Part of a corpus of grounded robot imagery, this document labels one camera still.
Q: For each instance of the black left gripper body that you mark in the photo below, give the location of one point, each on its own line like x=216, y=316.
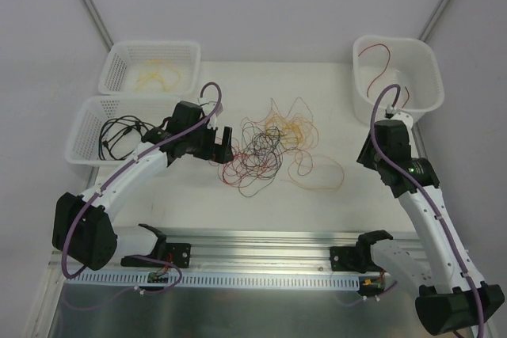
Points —
x=216, y=148

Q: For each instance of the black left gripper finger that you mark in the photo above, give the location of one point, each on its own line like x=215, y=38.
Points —
x=223, y=155
x=227, y=139

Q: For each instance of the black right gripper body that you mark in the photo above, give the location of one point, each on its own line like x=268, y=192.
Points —
x=364, y=152

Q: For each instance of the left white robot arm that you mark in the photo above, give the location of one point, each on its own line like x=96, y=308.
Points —
x=83, y=224

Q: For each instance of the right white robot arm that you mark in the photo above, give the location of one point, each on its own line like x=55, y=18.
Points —
x=449, y=293

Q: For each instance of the white perforated basket far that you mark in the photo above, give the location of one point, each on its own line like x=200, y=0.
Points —
x=145, y=66

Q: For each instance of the white perforated basket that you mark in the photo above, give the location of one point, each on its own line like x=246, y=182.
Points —
x=145, y=66
x=108, y=128

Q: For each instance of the white solid tub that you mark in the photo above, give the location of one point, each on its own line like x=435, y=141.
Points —
x=380, y=61

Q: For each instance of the white perforated basket near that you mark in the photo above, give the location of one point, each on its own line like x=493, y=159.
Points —
x=108, y=128

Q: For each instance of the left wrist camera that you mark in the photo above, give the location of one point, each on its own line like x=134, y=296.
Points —
x=212, y=108

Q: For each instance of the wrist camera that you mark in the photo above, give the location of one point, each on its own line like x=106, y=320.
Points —
x=212, y=108
x=393, y=113

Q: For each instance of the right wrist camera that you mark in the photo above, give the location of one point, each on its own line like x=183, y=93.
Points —
x=393, y=113

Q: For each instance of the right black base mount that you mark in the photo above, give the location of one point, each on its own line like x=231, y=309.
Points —
x=351, y=259

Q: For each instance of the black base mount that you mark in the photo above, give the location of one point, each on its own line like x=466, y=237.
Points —
x=176, y=253
x=351, y=259

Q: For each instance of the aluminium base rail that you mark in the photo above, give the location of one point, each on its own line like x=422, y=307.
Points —
x=210, y=248

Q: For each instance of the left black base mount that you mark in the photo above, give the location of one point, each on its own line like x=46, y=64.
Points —
x=176, y=253

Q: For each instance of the white slotted cable duct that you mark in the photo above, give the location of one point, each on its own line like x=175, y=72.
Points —
x=319, y=282

